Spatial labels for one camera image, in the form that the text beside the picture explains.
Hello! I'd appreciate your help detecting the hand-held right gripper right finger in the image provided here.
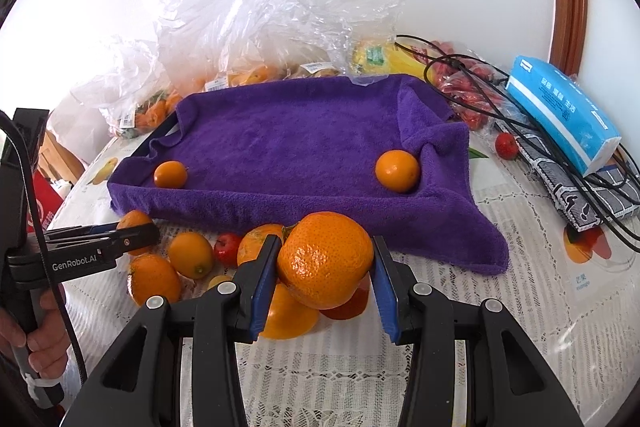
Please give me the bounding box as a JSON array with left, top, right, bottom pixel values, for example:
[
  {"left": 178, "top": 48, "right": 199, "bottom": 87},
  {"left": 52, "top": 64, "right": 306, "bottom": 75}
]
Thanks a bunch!
[{"left": 371, "top": 234, "right": 586, "bottom": 427}]

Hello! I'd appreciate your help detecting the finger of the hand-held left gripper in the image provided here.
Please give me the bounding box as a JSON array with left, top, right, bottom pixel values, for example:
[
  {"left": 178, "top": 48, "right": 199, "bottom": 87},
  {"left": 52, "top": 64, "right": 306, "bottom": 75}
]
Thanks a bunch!
[
  {"left": 44, "top": 222, "right": 121, "bottom": 241},
  {"left": 47, "top": 223, "right": 161, "bottom": 259}
]

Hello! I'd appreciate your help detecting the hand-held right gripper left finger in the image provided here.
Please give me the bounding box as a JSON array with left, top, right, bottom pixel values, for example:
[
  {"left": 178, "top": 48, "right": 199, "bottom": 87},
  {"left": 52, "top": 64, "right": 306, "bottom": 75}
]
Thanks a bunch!
[{"left": 60, "top": 234, "right": 283, "bottom": 427}]

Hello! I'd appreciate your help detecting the small red apple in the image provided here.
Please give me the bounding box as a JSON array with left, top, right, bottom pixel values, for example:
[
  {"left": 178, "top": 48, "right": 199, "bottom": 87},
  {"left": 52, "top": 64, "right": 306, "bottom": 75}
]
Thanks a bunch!
[{"left": 214, "top": 233, "right": 243, "bottom": 269}]

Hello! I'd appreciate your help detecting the large bumpy orange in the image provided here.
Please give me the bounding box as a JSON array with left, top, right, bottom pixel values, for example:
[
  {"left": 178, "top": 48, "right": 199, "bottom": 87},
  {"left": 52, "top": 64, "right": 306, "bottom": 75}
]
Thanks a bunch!
[{"left": 276, "top": 211, "right": 375, "bottom": 311}]

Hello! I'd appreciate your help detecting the dark blue tray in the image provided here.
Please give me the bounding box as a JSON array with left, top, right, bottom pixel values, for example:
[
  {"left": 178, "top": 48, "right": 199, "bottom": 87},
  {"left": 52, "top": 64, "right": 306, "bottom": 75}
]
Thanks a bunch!
[{"left": 132, "top": 112, "right": 181, "bottom": 158}]

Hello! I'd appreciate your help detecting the bag of red fruits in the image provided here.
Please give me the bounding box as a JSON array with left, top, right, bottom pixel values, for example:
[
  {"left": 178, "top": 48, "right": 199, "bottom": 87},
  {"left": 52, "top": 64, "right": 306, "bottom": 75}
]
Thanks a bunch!
[{"left": 425, "top": 39, "right": 506, "bottom": 130}]

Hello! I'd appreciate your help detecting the bag of brown fruits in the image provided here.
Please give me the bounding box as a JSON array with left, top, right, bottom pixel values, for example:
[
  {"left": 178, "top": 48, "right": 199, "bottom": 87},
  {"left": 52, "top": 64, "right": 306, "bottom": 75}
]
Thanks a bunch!
[{"left": 282, "top": 52, "right": 351, "bottom": 80}]

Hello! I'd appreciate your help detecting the person's left hand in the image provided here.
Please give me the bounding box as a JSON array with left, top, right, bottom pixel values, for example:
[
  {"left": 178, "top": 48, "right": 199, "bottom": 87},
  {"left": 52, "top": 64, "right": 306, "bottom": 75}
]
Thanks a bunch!
[{"left": 0, "top": 287, "right": 71, "bottom": 380}]

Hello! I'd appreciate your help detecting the small yellow fruit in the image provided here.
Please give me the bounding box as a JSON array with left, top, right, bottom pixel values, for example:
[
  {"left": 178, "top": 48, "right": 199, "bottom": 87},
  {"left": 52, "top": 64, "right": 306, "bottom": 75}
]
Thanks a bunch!
[{"left": 206, "top": 274, "right": 236, "bottom": 293}]

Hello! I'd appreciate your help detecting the wooden chair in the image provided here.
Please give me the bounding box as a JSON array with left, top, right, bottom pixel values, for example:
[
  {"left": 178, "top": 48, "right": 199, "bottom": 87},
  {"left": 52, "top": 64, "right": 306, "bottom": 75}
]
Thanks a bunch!
[{"left": 37, "top": 129, "right": 86, "bottom": 185}]

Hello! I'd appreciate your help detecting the white plastic bag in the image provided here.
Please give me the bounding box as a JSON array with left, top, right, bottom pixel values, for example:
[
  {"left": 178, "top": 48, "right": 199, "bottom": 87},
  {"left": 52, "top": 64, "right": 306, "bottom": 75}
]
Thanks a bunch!
[{"left": 47, "top": 97, "right": 116, "bottom": 150}]

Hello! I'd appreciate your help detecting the white printed lace tablecloth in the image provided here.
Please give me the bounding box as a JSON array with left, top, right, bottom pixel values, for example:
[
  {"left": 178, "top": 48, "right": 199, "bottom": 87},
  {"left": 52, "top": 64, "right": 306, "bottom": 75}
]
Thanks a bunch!
[{"left": 47, "top": 127, "right": 640, "bottom": 427}]

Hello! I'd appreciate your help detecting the plastic bag of small oranges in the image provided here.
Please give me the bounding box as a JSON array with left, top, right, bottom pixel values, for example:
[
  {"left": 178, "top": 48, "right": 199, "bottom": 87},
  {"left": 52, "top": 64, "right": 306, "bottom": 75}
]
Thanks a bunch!
[{"left": 70, "top": 34, "right": 186, "bottom": 140}]

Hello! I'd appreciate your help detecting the purple towel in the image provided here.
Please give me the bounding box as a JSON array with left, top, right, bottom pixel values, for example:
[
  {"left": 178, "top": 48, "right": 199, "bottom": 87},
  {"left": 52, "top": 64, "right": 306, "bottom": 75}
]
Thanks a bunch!
[{"left": 107, "top": 74, "right": 510, "bottom": 277}]

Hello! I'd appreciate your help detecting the small red fruit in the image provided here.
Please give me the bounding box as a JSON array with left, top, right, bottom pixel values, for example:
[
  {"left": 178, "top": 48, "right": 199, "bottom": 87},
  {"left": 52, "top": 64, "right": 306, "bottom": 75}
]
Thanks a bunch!
[{"left": 495, "top": 132, "right": 521, "bottom": 159}]

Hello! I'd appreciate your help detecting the labelled bag of oranges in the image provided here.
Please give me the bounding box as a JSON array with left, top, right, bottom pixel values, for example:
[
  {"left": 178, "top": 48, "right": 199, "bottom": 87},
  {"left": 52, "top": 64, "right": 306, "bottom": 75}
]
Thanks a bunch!
[{"left": 190, "top": 57, "right": 286, "bottom": 95}]

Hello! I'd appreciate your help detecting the grey patterned cloth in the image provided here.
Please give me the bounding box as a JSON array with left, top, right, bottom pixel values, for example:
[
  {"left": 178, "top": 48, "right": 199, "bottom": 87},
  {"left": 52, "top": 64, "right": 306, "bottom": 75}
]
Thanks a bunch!
[{"left": 495, "top": 117, "right": 640, "bottom": 233}]

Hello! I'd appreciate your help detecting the yellow packet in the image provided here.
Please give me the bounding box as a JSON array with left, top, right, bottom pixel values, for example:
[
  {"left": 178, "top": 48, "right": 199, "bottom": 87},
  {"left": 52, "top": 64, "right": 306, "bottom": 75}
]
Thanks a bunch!
[{"left": 350, "top": 38, "right": 426, "bottom": 78}]

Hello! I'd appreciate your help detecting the blue tissue pack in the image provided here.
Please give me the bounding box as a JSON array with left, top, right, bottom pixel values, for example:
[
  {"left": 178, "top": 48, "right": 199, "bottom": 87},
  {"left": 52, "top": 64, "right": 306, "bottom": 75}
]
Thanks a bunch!
[{"left": 505, "top": 54, "right": 622, "bottom": 176}]

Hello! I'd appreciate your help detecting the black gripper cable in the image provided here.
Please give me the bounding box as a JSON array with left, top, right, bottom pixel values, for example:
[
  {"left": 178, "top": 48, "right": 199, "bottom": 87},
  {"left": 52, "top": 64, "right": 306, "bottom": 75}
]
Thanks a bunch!
[{"left": 0, "top": 109, "right": 90, "bottom": 415}]

